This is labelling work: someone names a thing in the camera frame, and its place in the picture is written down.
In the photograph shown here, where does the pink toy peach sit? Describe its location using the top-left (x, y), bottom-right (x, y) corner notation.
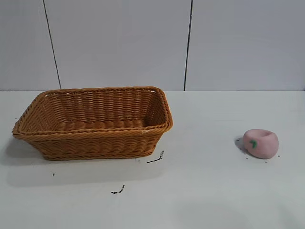
top-left (243, 129), bottom-right (279, 159)

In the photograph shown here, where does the brown woven wicker basket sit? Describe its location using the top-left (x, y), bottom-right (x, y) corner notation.
top-left (12, 86), bottom-right (174, 161)

